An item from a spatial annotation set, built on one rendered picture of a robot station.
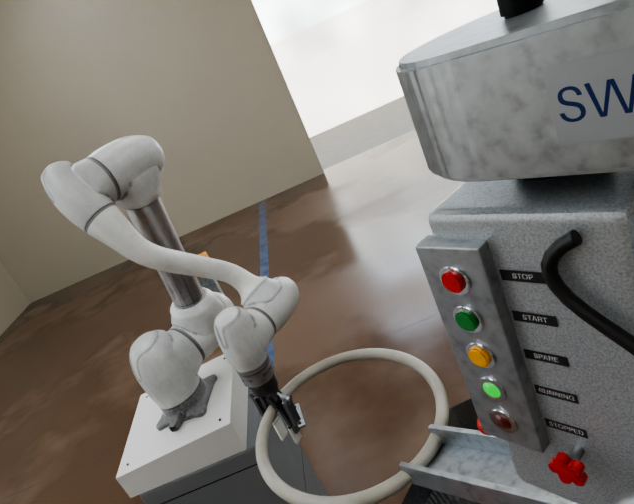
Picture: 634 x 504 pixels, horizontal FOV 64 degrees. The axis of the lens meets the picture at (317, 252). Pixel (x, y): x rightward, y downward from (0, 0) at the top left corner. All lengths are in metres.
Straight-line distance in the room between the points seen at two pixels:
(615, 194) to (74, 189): 1.17
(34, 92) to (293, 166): 3.52
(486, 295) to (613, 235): 0.14
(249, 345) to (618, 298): 0.92
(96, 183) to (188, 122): 6.03
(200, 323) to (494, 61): 1.38
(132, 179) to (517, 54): 1.14
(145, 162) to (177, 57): 5.93
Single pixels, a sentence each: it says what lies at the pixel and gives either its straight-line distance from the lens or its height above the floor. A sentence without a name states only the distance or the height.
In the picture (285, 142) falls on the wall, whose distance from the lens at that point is 7.36.
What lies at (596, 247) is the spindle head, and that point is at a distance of 0.48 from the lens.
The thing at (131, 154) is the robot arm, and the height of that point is 1.69.
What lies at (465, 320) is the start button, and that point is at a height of 1.45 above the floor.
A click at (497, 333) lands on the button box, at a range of 0.57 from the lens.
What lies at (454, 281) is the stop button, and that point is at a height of 1.50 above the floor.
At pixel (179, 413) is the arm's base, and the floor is 0.94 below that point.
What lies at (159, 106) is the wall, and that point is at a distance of 7.41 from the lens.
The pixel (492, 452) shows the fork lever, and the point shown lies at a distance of 1.12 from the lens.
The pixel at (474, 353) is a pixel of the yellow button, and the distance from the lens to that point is 0.60.
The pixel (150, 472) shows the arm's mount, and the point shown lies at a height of 0.86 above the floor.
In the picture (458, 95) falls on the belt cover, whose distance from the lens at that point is 0.47.
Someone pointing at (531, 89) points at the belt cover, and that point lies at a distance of 0.44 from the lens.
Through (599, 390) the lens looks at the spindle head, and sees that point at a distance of 0.59.
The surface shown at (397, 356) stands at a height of 0.95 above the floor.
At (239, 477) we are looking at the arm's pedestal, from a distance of 1.71.
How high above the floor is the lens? 1.78
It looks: 21 degrees down
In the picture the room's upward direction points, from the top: 25 degrees counter-clockwise
